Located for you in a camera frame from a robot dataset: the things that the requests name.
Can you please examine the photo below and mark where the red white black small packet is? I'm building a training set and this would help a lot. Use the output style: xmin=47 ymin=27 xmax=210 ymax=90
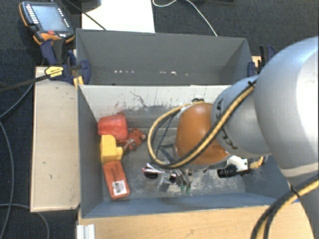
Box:
xmin=141 ymin=162 xmax=163 ymax=181

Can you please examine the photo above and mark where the orange packet with barcode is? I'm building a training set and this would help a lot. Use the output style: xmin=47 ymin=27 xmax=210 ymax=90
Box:
xmin=102 ymin=161 xmax=131 ymax=201

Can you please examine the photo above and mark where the yellow plastic block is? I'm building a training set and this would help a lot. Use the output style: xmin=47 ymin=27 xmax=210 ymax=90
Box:
xmin=100 ymin=134 xmax=125 ymax=164

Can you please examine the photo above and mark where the pale wood flat board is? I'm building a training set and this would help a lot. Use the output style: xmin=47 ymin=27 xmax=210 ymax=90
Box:
xmin=30 ymin=67 xmax=81 ymax=213

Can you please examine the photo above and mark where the grey metal bin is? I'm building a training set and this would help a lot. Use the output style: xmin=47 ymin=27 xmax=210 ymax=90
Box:
xmin=75 ymin=28 xmax=299 ymax=219

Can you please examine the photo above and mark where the black cylinder on white bracket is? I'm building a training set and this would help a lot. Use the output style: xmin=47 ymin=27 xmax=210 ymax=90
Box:
xmin=217 ymin=157 xmax=253 ymax=179

